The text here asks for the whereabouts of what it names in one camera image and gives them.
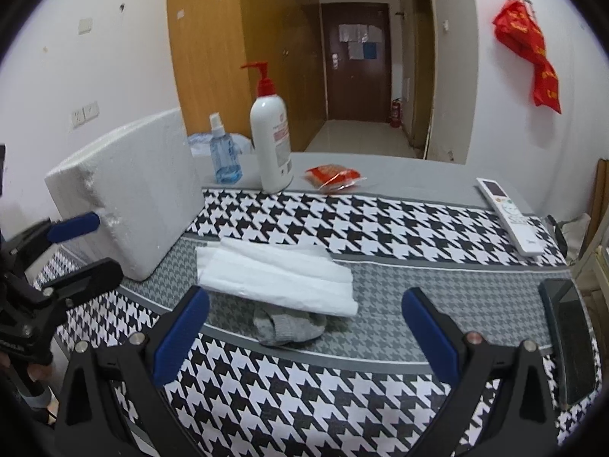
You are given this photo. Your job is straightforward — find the grey sock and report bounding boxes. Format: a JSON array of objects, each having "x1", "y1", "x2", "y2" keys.
[{"x1": 253, "y1": 303, "x2": 327, "y2": 347}]

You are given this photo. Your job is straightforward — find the white towel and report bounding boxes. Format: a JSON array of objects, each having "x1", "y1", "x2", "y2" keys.
[{"x1": 196, "y1": 237, "x2": 358, "y2": 318}]

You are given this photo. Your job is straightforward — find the person's left hand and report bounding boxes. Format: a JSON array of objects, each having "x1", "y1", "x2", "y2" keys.
[{"x1": 1, "y1": 353, "x2": 52, "y2": 397}]

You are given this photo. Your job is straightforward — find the white styrofoam box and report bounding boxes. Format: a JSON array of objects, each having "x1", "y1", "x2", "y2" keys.
[{"x1": 45, "y1": 109, "x2": 203, "y2": 282}]

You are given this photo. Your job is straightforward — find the black smartphone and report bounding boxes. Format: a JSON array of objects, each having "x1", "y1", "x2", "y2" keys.
[{"x1": 538, "y1": 278, "x2": 596, "y2": 409}]

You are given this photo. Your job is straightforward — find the white remote control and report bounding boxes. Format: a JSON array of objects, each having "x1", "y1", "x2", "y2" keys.
[{"x1": 477, "y1": 177, "x2": 544, "y2": 257}]

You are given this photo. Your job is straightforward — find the blue spray bottle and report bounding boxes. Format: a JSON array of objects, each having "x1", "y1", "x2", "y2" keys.
[{"x1": 210, "y1": 112, "x2": 242, "y2": 185}]

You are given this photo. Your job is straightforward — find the light blue cloth on bin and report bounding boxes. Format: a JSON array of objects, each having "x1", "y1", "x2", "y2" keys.
[{"x1": 186, "y1": 131, "x2": 256, "y2": 158}]

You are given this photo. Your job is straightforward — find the white pump bottle red cap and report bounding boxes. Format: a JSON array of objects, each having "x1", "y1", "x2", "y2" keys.
[{"x1": 241, "y1": 62, "x2": 293, "y2": 194}]

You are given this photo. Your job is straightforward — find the red snack packet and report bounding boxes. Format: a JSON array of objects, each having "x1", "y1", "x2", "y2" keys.
[{"x1": 304, "y1": 164, "x2": 365, "y2": 193}]

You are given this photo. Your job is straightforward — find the red fire extinguisher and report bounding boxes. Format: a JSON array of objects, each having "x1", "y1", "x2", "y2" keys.
[{"x1": 389, "y1": 98, "x2": 403, "y2": 129}]

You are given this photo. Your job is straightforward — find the wooden wardrobe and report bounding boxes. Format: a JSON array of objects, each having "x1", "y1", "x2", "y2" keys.
[{"x1": 166, "y1": 0, "x2": 326, "y2": 152}]

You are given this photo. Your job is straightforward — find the dark brown entrance door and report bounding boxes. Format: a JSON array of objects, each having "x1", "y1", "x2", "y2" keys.
[{"x1": 321, "y1": 2, "x2": 392, "y2": 123}]

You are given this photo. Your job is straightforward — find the red hanging bags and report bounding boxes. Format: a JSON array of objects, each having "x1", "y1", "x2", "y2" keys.
[{"x1": 493, "y1": 0, "x2": 561, "y2": 115}]

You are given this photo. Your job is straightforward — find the white wall socket pair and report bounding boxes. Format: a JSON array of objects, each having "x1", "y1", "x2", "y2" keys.
[{"x1": 70, "y1": 101, "x2": 100, "y2": 129}]

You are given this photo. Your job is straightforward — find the wooden side door frame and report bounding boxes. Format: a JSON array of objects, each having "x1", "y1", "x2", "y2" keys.
[{"x1": 412, "y1": 0, "x2": 435, "y2": 153}]

